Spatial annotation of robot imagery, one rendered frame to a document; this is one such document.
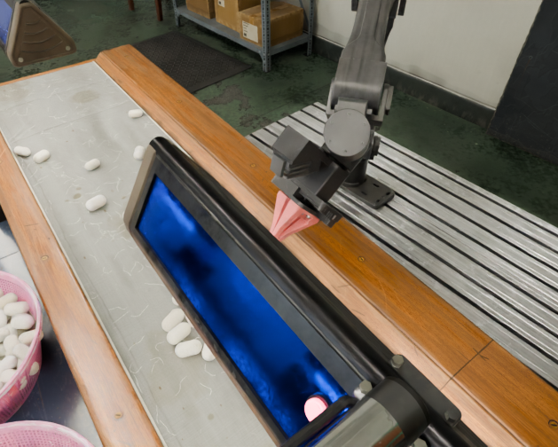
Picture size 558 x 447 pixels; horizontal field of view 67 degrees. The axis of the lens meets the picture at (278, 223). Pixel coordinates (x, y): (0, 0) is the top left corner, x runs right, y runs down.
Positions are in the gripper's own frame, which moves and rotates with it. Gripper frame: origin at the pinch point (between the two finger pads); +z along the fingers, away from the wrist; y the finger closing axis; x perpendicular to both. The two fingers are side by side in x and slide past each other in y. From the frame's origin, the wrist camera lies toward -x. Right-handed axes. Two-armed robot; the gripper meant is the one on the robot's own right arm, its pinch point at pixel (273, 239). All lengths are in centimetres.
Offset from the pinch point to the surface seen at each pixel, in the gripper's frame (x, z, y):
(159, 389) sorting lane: -9.6, 22.7, 6.8
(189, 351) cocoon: -7.2, 17.5, 5.3
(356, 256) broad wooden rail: 10.8, -5.1, 7.2
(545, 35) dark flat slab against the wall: 142, -123, -48
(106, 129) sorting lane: 2, 10, -56
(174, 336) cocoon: -7.9, 17.7, 2.3
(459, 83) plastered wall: 169, -99, -80
